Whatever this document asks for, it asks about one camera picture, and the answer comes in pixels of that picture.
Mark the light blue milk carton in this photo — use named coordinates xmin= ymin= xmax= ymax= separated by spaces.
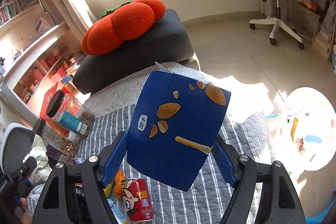
xmin=107 ymin=198 xmax=129 ymax=224

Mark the yellow sponge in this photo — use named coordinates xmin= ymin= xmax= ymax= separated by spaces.
xmin=104 ymin=183 xmax=114 ymax=198

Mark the dark grey sofa cushion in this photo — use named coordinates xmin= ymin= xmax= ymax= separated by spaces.
xmin=72 ymin=9 xmax=200 ymax=94

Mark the blue almond snack box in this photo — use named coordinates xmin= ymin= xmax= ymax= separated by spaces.
xmin=127 ymin=71 xmax=231 ymax=192

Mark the white round trash bin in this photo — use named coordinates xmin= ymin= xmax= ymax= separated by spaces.
xmin=285 ymin=87 xmax=335 ymax=171

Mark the large white paper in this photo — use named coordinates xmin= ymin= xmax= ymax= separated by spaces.
xmin=23 ymin=135 xmax=52 ymax=184

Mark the red cartoon face can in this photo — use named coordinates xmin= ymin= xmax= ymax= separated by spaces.
xmin=121 ymin=178 xmax=154 ymax=222

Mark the orange pumpkin cushion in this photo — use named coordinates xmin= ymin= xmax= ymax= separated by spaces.
xmin=81 ymin=0 xmax=166 ymax=55

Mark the purple label nut jar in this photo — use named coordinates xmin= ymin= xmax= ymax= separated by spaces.
xmin=33 ymin=118 xmax=78 ymax=167

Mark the striped grey quilt cover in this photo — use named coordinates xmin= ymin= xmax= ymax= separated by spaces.
xmin=26 ymin=61 xmax=276 ymax=224

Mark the white pink bookshelf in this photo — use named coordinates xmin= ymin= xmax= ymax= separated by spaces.
xmin=1 ymin=0 xmax=80 ymax=124

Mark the left operator hand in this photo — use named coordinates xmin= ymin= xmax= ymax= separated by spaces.
xmin=19 ymin=198 xmax=31 ymax=224

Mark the wooden desk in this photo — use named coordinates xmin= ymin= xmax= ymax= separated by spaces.
xmin=291 ymin=0 xmax=335 ymax=60

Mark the teal label nut jar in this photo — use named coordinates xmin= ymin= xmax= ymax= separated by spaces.
xmin=46 ymin=90 xmax=95 ymax=138

